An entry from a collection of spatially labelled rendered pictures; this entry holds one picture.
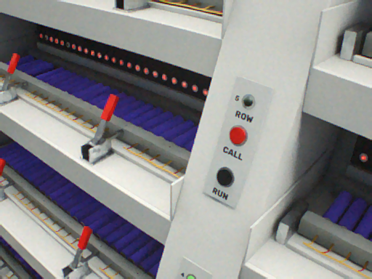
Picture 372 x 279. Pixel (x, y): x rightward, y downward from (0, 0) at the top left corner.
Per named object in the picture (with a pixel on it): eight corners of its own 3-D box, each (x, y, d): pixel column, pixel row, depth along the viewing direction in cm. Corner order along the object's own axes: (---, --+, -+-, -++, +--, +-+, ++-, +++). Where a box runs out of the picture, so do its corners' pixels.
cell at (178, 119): (184, 128, 61) (154, 144, 57) (174, 123, 62) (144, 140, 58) (184, 117, 60) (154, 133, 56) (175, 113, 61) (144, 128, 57)
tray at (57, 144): (171, 249, 47) (172, 184, 42) (-42, 100, 78) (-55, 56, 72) (260, 176, 60) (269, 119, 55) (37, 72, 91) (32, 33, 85)
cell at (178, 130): (195, 132, 60) (165, 150, 56) (185, 128, 61) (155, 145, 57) (195, 121, 59) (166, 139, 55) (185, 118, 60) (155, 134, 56)
